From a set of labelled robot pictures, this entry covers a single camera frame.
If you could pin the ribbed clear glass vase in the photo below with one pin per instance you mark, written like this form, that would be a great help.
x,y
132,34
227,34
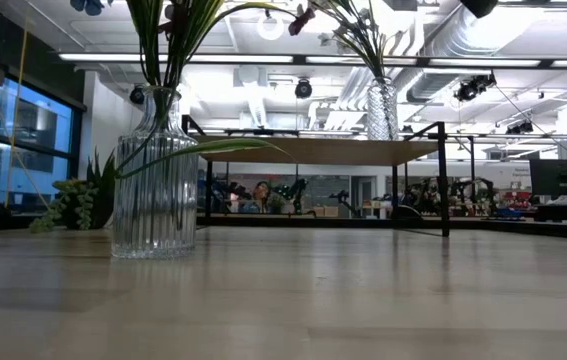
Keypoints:
x,y
382,110
153,210

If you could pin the purple artificial flower stem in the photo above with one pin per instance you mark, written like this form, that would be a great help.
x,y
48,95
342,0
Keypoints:
x,y
300,21

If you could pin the blue artificial flower stem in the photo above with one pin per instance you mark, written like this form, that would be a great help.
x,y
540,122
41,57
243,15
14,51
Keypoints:
x,y
88,5

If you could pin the black ceiling spotlight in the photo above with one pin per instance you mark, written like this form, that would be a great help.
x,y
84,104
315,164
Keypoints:
x,y
137,95
303,89
473,87
519,128

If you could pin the black computer monitor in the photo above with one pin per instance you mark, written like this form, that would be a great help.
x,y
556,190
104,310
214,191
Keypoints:
x,y
558,177

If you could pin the overhead light bar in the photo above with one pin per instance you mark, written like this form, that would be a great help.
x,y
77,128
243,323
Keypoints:
x,y
243,58

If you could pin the person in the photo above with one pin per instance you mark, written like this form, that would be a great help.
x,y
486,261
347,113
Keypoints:
x,y
262,192

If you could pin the green artificial succulent plant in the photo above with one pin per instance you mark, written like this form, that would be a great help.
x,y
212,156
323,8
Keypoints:
x,y
75,200

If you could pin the wooden shelf with black frame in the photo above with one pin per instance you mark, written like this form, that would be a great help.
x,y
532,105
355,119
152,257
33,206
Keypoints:
x,y
313,150

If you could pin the black aluminium rig frame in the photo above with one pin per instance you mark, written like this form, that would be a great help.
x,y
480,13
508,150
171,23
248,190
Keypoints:
x,y
513,227

